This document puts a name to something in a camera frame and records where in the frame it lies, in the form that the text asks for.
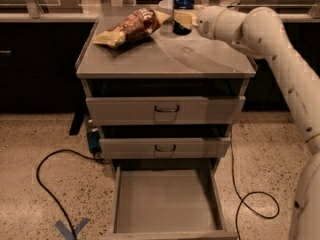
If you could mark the grey middle drawer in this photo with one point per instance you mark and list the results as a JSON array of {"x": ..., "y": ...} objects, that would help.
[{"x": 164, "y": 148}]

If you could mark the dark counter cabinets background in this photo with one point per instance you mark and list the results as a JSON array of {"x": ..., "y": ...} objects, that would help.
[{"x": 38, "y": 74}]

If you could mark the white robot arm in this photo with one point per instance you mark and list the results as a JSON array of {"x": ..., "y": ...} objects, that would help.
[{"x": 260, "y": 33}]

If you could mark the grey drawer cabinet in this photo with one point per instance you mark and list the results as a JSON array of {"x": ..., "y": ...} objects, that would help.
[{"x": 164, "y": 65}]

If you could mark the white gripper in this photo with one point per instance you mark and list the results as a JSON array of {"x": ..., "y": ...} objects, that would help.
[{"x": 205, "y": 21}]

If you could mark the blue power adapter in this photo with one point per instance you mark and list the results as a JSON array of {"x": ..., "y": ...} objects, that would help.
[{"x": 93, "y": 142}]

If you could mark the grey drawer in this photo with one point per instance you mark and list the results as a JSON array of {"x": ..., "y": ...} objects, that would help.
[
  {"x": 164, "y": 148},
  {"x": 164, "y": 110},
  {"x": 166, "y": 204}
]

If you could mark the white bowl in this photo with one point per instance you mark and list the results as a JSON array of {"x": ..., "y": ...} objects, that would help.
[{"x": 166, "y": 7}]

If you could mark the grey bottom drawer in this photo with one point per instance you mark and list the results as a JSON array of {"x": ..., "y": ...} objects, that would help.
[{"x": 166, "y": 204}]

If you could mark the blue pepsi can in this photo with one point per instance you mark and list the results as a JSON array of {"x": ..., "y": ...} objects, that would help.
[{"x": 182, "y": 20}]

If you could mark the grey top drawer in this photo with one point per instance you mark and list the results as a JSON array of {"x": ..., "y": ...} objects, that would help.
[{"x": 164, "y": 110}]

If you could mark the brown chip bag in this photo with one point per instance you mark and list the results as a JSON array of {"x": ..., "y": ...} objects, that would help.
[{"x": 138, "y": 26}]

